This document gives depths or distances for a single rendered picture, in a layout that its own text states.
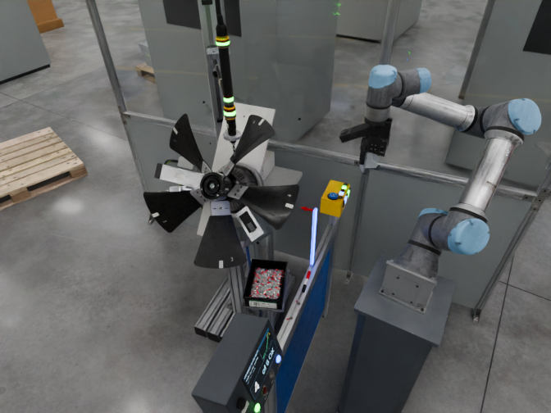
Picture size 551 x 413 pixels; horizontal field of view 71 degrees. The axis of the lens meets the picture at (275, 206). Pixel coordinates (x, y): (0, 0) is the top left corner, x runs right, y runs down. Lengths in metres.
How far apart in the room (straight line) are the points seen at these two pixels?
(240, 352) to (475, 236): 0.78
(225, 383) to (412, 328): 0.72
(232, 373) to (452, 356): 1.84
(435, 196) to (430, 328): 0.96
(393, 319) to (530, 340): 1.59
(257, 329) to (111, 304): 1.94
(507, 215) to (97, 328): 2.54
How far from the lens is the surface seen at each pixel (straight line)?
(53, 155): 4.47
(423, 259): 1.40
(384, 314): 1.49
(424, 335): 1.48
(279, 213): 1.55
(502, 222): 2.37
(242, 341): 1.11
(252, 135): 1.65
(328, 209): 1.82
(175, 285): 2.90
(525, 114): 1.45
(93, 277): 3.17
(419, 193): 2.28
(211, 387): 1.07
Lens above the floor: 2.20
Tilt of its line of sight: 40 degrees down
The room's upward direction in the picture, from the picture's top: 1 degrees counter-clockwise
